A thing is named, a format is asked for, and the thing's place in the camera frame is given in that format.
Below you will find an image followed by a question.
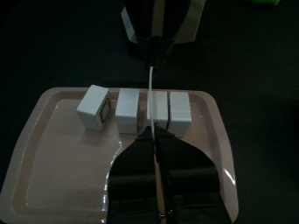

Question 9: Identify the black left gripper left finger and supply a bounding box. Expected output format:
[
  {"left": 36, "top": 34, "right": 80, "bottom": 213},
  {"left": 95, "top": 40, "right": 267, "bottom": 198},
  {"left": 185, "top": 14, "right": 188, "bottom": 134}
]
[{"left": 107, "top": 126, "right": 161, "bottom": 224}]

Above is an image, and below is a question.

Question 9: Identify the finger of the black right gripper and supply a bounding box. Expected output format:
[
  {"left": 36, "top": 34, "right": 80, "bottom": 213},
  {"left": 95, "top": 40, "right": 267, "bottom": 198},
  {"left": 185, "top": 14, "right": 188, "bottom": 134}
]
[
  {"left": 119, "top": 0, "right": 156, "bottom": 67},
  {"left": 153, "top": 0, "right": 208, "bottom": 67}
]

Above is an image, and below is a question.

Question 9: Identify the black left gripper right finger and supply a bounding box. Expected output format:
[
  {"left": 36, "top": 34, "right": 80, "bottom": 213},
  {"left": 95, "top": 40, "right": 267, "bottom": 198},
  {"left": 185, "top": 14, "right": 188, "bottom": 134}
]
[{"left": 153, "top": 123, "right": 234, "bottom": 224}]

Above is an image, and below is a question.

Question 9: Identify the white toy sushi piece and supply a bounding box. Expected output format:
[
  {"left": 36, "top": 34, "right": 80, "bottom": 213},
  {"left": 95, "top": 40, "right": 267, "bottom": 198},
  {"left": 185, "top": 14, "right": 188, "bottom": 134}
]
[
  {"left": 167, "top": 91, "right": 193, "bottom": 138},
  {"left": 76, "top": 84, "right": 112, "bottom": 133},
  {"left": 115, "top": 87, "right": 141, "bottom": 136}
]

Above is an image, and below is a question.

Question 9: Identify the pink plastic tray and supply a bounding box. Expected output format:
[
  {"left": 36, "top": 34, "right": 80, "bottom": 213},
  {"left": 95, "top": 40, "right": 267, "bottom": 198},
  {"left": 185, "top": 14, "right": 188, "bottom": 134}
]
[{"left": 0, "top": 86, "right": 239, "bottom": 224}]

